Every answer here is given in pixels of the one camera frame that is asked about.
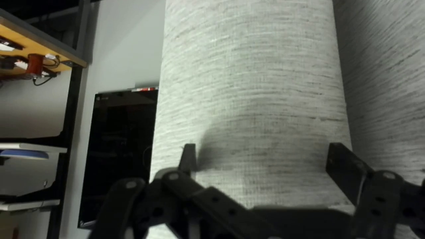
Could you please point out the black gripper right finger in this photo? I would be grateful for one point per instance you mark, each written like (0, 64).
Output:
(380, 203)

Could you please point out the black shelf rack frame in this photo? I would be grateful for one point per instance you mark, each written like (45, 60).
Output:
(77, 110)

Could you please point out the white shelf board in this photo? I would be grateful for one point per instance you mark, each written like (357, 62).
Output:
(26, 204)

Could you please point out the red mug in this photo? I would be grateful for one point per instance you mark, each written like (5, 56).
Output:
(34, 64)

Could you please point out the black computer monitor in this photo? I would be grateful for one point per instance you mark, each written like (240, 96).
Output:
(119, 154)

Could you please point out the white plastic bin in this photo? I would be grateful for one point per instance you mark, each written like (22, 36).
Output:
(30, 173)

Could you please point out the wooden shelf board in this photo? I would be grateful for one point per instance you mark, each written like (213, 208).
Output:
(26, 40)

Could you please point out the grey woven curtain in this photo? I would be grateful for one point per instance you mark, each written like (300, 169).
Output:
(247, 88)

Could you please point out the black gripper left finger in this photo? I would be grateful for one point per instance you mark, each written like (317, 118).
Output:
(132, 207)

